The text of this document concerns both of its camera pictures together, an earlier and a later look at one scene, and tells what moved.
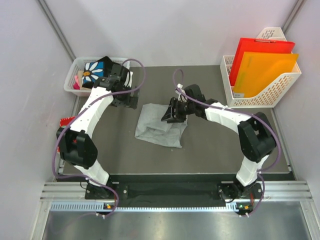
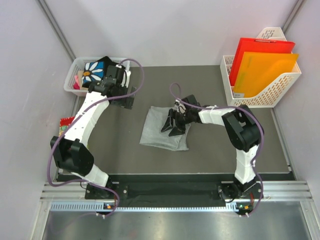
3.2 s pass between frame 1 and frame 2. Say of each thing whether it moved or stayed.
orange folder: stayed
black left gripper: stayed
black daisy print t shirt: stayed
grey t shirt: moved
